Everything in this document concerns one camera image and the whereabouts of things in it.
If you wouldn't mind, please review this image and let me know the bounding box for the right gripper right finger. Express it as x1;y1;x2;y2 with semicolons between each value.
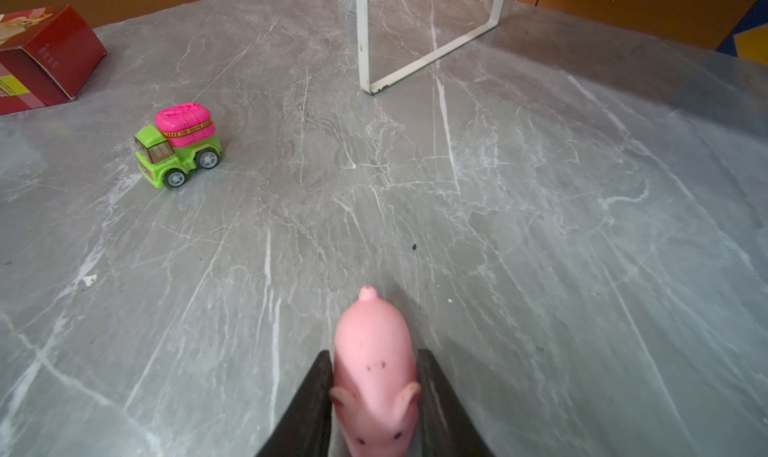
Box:
416;348;493;457

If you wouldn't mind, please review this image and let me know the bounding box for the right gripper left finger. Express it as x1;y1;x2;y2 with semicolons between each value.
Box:
257;350;333;457

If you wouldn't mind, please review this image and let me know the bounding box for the pink pig toy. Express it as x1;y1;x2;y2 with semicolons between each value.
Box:
329;286;422;456

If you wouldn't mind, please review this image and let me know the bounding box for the yellow wooden two-tier shelf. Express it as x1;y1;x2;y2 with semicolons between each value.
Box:
351;0;507;95

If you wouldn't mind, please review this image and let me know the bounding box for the green truck pink tank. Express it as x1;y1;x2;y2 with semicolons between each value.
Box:
133;102;223;189

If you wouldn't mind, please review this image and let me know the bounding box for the red white cardboard box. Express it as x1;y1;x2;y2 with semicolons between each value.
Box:
1;5;107;115

